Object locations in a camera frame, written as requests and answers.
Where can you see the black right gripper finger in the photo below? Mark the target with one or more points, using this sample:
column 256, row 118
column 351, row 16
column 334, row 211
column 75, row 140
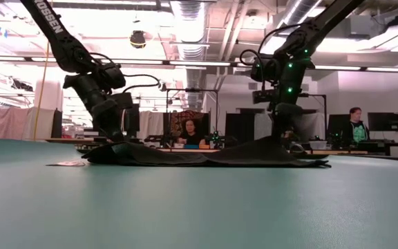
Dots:
column 287, row 121

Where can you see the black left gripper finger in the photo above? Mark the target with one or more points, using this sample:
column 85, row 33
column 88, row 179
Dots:
column 111, row 124

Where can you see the black towel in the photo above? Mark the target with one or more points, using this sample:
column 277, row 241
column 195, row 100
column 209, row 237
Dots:
column 185, row 159

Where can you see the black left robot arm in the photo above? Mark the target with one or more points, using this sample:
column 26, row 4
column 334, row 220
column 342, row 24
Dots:
column 52, row 27

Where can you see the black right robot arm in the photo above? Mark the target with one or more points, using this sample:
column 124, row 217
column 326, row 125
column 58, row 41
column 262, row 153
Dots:
column 323, row 24

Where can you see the black monitor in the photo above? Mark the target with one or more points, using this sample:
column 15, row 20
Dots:
column 337, row 124
column 383, row 121
column 133, row 121

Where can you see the grey cloth cover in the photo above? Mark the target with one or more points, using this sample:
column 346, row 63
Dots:
column 314, row 126

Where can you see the white curtain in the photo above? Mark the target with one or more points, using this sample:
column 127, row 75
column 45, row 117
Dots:
column 150, row 124

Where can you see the white plastic bin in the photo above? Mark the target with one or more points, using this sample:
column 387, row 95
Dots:
column 319, row 144

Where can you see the black upright panel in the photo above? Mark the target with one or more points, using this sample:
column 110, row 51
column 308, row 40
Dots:
column 56, row 124

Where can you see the small black ceiling lamp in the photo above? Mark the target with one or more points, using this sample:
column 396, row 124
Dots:
column 162, row 86

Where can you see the red patterned cloth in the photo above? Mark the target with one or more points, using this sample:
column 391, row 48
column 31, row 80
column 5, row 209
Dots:
column 178, row 119

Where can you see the person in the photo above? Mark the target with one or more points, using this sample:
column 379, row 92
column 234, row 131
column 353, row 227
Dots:
column 191, row 136
column 357, row 133

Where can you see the long ceiling light bar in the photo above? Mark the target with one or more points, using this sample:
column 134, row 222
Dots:
column 202, row 63

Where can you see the pink curtain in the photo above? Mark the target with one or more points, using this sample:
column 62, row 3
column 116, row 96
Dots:
column 9, row 122

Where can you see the black desk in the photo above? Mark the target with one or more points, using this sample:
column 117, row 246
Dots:
column 385, row 142

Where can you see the green table mat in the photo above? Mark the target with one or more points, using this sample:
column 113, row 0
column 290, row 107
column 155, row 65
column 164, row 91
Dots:
column 199, row 207

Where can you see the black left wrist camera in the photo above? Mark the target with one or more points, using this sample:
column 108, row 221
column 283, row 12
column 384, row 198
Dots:
column 123, row 101

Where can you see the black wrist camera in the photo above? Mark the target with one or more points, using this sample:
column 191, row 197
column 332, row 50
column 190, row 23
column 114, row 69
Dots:
column 123, row 101
column 264, row 97

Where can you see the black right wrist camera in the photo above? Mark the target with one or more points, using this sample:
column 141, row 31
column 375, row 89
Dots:
column 264, row 97

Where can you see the black stand frame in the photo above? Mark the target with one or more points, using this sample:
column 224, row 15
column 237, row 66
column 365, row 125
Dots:
column 324, row 110
column 192, row 90

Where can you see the black ceiling dome camera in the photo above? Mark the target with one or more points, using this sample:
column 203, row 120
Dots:
column 137, row 39

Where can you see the silver ventilation duct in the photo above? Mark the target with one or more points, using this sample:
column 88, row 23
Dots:
column 190, row 27
column 295, row 10

